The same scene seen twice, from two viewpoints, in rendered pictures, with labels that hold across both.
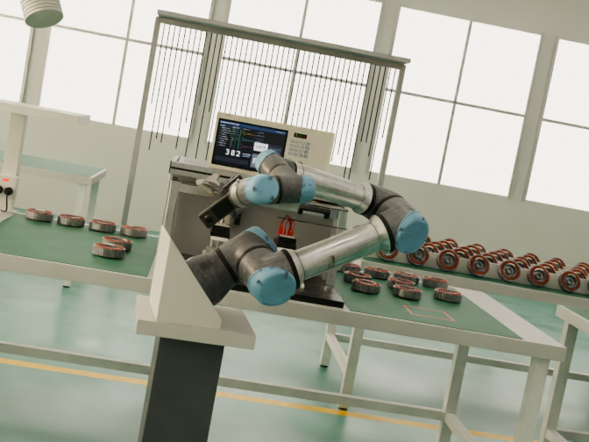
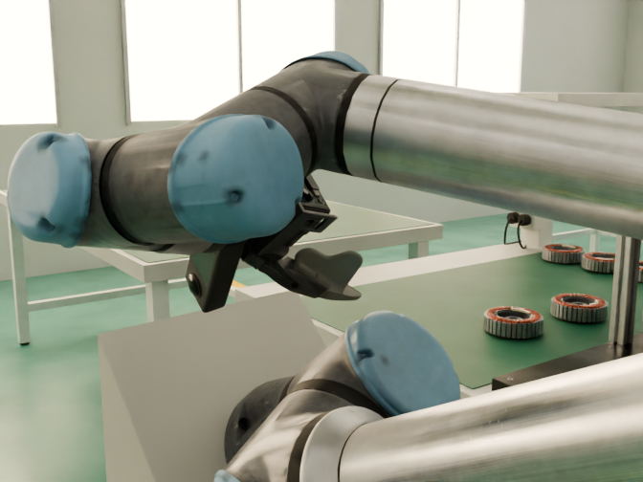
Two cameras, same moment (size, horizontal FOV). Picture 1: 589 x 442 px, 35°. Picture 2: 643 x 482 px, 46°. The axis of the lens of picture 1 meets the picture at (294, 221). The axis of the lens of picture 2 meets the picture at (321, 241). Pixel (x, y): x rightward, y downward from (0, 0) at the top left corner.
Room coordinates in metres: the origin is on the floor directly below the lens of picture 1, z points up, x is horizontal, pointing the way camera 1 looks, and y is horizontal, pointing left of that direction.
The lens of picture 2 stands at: (2.31, -0.43, 1.21)
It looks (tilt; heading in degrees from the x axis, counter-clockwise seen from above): 11 degrees down; 62
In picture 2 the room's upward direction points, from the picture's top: straight up
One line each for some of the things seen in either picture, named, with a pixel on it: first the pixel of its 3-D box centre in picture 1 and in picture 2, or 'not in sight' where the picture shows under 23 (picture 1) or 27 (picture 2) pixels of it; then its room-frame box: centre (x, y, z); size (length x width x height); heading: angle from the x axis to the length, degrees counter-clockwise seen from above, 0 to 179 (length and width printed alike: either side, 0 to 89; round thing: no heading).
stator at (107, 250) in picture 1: (109, 250); (513, 322); (3.30, 0.62, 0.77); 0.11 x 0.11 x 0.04
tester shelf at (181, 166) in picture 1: (259, 179); not in sight; (3.64, 0.16, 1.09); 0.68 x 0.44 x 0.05; 96
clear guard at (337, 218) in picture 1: (308, 210); not in sight; (3.35, -0.04, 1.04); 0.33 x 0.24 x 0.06; 6
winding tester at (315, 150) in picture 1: (268, 147); not in sight; (3.65, 0.15, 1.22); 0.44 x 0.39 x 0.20; 96
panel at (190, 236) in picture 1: (251, 224); not in sight; (3.58, 0.15, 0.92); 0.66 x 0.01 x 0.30; 96
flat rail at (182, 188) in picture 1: (259, 201); not in sight; (3.43, 0.14, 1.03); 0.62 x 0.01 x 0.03; 96
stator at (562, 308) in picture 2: (117, 243); (579, 307); (3.49, 0.64, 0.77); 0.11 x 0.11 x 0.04
